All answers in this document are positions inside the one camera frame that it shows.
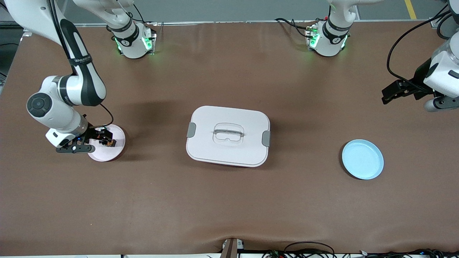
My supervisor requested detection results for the light blue round plate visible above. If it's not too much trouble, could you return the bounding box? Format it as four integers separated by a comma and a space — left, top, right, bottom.
342, 139, 384, 180

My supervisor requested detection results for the black base cable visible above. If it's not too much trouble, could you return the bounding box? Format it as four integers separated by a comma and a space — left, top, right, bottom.
132, 3, 158, 26
274, 17, 313, 38

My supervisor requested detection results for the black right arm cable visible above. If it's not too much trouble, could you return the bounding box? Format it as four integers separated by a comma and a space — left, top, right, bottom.
47, 0, 114, 129

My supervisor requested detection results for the clear box lid handle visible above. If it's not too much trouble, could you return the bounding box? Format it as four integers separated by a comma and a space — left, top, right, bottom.
213, 123, 245, 144

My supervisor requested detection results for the black cable bundle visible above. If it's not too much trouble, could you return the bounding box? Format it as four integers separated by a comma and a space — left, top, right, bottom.
262, 242, 459, 258

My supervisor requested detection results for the pink round plate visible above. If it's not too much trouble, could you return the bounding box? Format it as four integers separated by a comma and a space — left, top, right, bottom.
87, 124, 126, 162

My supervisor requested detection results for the white lidded storage box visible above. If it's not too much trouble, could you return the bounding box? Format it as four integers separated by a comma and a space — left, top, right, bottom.
186, 105, 271, 168

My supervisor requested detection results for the black right base cable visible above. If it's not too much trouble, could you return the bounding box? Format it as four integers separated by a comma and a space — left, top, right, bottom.
132, 3, 158, 26

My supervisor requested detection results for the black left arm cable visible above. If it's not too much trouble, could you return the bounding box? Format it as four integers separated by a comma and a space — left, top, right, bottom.
386, 11, 453, 85

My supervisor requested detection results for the black left base cable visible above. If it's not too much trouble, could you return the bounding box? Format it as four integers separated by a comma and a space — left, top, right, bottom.
274, 17, 313, 38

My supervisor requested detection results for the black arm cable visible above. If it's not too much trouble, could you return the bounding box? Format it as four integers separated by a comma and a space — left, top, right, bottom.
386, 11, 453, 85
47, 0, 114, 129

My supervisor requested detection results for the aluminium table edge rail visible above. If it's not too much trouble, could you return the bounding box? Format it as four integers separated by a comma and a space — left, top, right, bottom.
72, 20, 431, 28

